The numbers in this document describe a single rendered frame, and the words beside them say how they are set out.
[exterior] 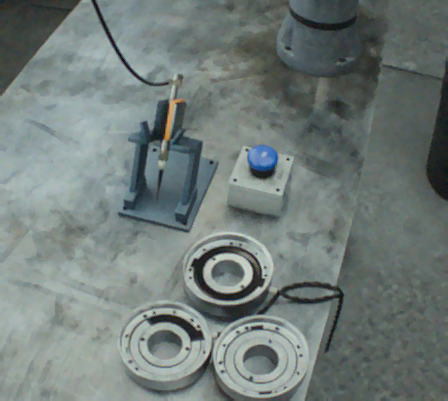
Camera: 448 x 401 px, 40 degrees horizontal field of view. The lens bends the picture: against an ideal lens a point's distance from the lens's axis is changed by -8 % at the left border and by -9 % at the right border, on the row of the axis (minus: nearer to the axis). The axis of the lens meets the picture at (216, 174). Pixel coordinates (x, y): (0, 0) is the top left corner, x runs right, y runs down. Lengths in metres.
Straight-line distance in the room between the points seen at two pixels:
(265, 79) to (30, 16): 1.89
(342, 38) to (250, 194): 0.35
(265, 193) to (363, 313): 0.95
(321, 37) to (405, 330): 0.93
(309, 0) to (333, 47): 0.09
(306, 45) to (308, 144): 0.19
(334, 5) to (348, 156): 0.24
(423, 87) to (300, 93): 1.43
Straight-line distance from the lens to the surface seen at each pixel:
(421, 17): 2.85
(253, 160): 0.83
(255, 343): 0.73
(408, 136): 2.22
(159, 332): 0.74
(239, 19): 1.22
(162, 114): 0.82
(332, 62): 1.08
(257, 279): 0.78
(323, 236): 0.86
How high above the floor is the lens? 1.47
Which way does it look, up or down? 47 degrees down
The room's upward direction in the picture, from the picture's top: straight up
